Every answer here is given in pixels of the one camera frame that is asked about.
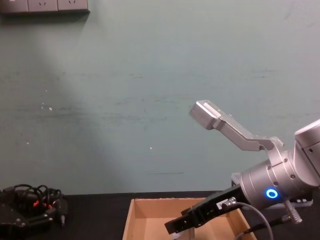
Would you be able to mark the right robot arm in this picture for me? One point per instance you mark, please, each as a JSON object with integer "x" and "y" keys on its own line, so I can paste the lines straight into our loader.
{"x": 262, "y": 182}

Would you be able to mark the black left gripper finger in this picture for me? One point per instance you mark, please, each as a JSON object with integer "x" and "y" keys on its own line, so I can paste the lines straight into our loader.
{"x": 32, "y": 220}

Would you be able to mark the grey wall socket strip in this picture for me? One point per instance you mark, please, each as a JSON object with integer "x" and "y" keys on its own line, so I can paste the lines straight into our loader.
{"x": 42, "y": 5}

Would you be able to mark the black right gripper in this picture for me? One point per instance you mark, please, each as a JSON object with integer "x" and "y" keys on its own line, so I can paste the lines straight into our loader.
{"x": 217, "y": 206}

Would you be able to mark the black table cloth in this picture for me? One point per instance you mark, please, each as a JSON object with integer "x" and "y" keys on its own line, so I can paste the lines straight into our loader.
{"x": 100, "y": 217}

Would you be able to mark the shallow brown cardboard tray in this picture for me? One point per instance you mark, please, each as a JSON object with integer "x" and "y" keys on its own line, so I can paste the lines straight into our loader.
{"x": 150, "y": 215}

